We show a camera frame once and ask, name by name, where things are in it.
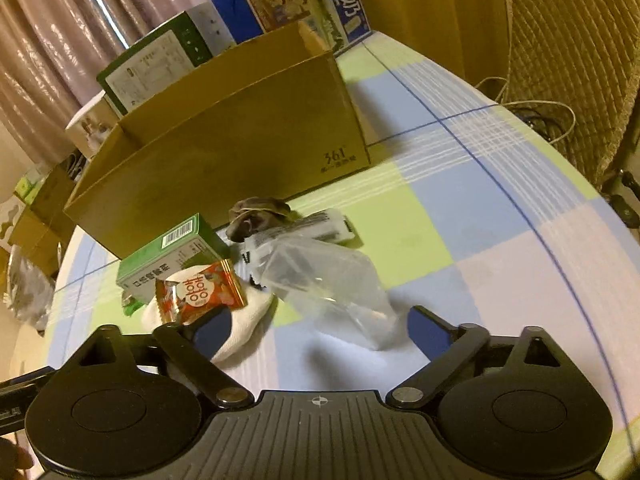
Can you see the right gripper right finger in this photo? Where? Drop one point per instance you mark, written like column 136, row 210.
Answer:
column 449, row 350

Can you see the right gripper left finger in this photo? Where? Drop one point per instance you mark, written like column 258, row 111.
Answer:
column 191, row 349

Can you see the white sock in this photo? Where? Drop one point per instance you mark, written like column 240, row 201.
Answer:
column 240, row 319

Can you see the red snack packet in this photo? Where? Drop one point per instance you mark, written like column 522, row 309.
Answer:
column 186, row 300

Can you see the small green medicine box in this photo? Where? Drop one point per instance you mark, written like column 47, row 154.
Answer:
column 191, row 243

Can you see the clear plastic bag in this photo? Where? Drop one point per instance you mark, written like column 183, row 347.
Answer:
column 334, row 287

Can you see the brown velvet scrunchie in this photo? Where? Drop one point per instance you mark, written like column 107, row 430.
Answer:
column 253, row 215

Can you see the small green candy packet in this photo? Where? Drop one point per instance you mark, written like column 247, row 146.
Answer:
column 130, row 304

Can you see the person left hand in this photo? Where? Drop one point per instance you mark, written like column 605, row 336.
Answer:
column 14, row 461

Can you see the white crumpled plastic bag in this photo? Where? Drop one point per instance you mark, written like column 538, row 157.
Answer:
column 29, row 292

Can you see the checked tablecloth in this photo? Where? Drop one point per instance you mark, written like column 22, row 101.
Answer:
column 464, row 212

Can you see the brown cardboard storage box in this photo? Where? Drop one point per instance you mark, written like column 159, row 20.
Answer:
column 42, row 230

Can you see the white photo product box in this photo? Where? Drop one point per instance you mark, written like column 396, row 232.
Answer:
column 92, row 124

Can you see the open brown cardboard box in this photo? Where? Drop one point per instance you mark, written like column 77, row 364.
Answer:
column 270, row 117

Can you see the green milk carton box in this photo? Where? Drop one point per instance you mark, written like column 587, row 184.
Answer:
column 163, row 56

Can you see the golden yellow curtain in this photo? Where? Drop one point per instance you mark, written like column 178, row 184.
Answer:
column 470, row 38

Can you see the pink window curtain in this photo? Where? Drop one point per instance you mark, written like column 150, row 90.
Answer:
column 51, row 53

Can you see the blue milk carton box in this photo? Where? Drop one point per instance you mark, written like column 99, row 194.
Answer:
column 340, row 23

